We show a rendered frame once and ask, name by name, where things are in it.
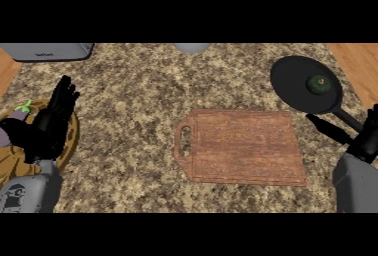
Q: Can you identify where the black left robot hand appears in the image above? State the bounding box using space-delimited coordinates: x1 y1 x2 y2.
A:
0 75 81 165

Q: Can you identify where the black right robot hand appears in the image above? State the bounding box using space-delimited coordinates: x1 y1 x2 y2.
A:
304 103 378 165

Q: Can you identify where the dark green squash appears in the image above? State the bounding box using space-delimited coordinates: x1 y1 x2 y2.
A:
304 74 334 96

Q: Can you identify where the black frying pan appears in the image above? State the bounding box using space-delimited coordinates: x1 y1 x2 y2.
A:
269 55 365 133

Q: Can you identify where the brown wooden cutting board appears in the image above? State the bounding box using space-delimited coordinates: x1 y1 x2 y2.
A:
173 108 309 187

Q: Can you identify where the purple eggplant with green stem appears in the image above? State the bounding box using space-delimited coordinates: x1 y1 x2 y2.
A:
0 99 35 148

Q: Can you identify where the grey flat appliance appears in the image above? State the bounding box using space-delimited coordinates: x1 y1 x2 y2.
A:
0 42 96 63

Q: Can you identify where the pale grey rounded object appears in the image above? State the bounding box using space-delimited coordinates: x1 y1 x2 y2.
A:
173 42 213 55

